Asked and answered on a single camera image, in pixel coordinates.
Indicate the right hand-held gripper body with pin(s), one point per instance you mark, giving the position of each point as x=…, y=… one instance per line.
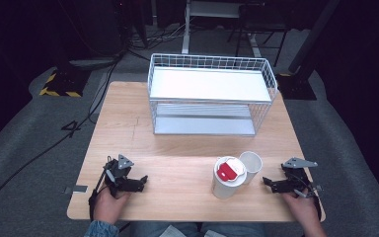
x=297, y=176

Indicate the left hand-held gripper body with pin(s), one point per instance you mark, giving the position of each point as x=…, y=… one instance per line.
x=121, y=177

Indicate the white cup with lid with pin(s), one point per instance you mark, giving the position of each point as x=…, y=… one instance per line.
x=224, y=190

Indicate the person's right hand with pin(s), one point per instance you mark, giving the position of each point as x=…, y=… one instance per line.
x=301, y=207

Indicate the person's left hand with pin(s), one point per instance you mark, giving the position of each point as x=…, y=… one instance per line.
x=109, y=205

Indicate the white open cup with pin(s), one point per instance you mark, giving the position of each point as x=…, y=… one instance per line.
x=252, y=161

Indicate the grey tape strip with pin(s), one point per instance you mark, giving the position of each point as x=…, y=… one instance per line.
x=77, y=189

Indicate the person's legs in jeans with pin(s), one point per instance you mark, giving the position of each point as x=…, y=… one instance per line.
x=240, y=230

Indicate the yellow and black striped base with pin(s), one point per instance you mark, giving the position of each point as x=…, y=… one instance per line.
x=64, y=84

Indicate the black slanted stand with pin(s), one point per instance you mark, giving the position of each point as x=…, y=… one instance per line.
x=304, y=59

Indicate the white desk frame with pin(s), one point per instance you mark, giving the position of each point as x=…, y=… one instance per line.
x=186, y=29

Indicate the black metal chair frame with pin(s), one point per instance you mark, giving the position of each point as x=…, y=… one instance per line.
x=260, y=23

